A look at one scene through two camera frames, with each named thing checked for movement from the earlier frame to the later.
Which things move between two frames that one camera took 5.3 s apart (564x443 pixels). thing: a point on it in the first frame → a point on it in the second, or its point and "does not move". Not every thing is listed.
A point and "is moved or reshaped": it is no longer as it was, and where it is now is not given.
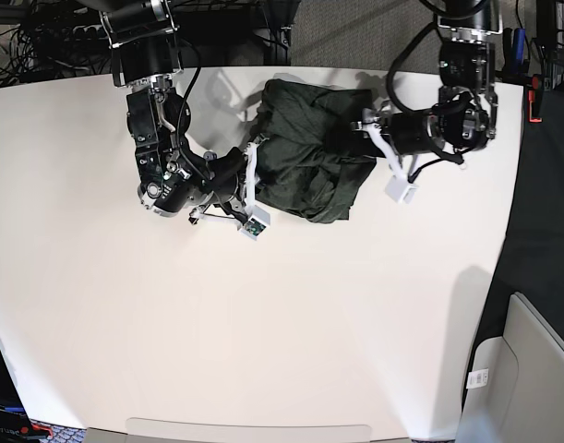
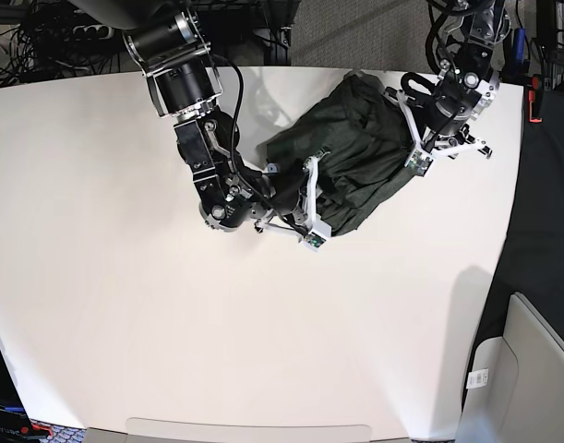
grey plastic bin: x=522 y=386 does not move
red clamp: x=531 y=98 does not move
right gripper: x=406 y=132 → x=450 y=109
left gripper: x=222 y=177 → x=289 y=175
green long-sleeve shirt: x=301 y=172 is moved or reshaped
